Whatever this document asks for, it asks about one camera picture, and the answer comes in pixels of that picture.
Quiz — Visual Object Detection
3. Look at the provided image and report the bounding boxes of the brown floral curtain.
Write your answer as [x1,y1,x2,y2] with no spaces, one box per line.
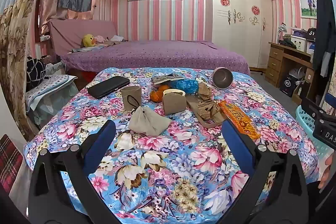
[0,0,37,140]

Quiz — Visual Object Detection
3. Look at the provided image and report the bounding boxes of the wall poster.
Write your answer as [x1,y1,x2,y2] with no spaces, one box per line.
[300,0,322,19]

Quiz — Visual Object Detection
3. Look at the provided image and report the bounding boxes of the brown tray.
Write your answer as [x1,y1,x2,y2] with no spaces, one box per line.
[185,95,226,128]

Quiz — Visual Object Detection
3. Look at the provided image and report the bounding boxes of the crumpled brown paper bag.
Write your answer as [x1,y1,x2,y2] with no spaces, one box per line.
[196,82,222,122]

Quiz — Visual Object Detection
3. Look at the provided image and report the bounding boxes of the striped flat packet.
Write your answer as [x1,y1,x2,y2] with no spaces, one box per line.
[152,73,181,85]

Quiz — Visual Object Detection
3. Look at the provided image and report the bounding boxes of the black flat case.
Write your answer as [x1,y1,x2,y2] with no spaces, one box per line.
[87,76,130,99]

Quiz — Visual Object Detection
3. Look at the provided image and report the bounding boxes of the hanging dark clothes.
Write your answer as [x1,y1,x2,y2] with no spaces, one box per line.
[312,0,336,77]

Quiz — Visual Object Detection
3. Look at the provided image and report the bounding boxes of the desk lamp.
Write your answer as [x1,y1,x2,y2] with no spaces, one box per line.
[277,22,288,43]

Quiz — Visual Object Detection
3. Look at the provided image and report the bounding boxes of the black box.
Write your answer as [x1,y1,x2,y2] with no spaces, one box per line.
[280,76,297,97]

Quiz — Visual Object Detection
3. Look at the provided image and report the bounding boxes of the pink covered headboard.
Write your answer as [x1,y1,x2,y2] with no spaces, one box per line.
[47,19,125,56]

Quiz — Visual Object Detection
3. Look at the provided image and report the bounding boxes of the floral blanket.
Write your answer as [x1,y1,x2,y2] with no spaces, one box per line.
[23,67,319,224]

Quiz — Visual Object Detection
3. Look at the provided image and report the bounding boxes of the blue mesh bag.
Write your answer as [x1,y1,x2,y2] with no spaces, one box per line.
[175,79,200,94]

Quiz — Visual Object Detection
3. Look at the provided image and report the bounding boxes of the black white patterned bag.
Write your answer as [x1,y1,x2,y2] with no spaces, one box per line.
[26,57,48,88]

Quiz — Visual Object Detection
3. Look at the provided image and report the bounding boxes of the red plaid cloth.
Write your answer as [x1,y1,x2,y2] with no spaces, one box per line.
[0,133,24,195]

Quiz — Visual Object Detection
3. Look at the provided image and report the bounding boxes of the white wardrobe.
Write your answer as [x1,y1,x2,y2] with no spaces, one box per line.
[206,0,273,69]

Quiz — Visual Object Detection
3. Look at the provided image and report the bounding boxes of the wooden desk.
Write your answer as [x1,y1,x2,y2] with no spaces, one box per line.
[268,42,315,106]

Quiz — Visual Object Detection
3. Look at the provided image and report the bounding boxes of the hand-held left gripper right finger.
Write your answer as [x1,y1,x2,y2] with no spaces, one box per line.
[222,119,309,224]

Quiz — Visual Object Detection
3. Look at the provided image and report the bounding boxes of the teal plastic basket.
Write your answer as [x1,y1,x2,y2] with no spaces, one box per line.
[295,105,336,153]

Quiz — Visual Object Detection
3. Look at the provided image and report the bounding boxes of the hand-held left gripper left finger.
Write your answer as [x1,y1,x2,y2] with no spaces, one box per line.
[28,119,117,224]

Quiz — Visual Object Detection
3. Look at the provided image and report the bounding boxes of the orange snack packet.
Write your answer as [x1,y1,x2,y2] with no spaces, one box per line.
[218,100,261,140]

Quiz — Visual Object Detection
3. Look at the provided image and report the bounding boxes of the yellow duck plush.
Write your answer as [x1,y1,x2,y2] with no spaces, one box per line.
[83,34,96,48]

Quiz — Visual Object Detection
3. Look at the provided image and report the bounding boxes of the white storage box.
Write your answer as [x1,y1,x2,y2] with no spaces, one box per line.
[290,35,309,53]

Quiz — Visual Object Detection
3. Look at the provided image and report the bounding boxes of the person's right hand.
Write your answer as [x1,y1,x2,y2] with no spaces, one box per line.
[318,152,336,189]

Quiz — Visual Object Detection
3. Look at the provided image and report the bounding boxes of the brown fibre pot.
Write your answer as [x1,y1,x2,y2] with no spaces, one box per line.
[162,94,187,116]

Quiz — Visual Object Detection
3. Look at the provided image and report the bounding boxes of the brown paper cup with string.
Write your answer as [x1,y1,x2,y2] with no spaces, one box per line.
[121,86,142,111]

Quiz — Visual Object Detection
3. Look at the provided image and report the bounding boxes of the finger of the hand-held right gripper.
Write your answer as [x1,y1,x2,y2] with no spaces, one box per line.
[301,97,330,119]

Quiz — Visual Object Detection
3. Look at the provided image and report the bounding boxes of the grey cloth pouch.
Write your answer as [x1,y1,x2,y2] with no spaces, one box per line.
[128,106,173,136]

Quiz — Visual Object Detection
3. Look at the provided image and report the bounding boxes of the bed with purple sheet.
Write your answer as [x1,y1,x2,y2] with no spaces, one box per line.
[60,39,251,77]

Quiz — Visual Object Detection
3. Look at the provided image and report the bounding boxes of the dotted cloth cover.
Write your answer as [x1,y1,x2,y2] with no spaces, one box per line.
[25,74,78,125]

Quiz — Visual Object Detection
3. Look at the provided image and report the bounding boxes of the pink metal cup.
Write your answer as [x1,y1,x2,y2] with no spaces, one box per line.
[212,67,235,90]

